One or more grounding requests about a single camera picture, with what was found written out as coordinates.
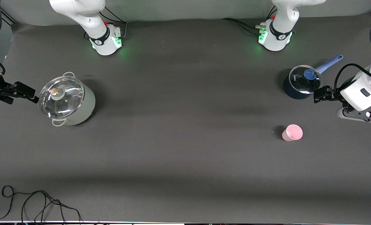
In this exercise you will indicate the pink plastic cup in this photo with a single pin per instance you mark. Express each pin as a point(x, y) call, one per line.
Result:
point(293, 132)

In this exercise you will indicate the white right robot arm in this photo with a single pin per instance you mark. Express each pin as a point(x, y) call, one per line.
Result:
point(105, 47)

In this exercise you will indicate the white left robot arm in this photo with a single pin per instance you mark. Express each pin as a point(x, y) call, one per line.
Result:
point(276, 42)

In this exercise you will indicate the glass lid blue knob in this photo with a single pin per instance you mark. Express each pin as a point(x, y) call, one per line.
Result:
point(301, 82)

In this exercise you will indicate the dark blue saucepan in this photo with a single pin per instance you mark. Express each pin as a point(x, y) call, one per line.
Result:
point(293, 93)

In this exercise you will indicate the glass pot lid brass knob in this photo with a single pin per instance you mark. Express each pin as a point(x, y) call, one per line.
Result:
point(63, 100)

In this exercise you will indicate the pale green cooking pot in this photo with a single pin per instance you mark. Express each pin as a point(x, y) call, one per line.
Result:
point(86, 106)

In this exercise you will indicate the dark grey table mat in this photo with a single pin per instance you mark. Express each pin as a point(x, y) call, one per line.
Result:
point(185, 140)

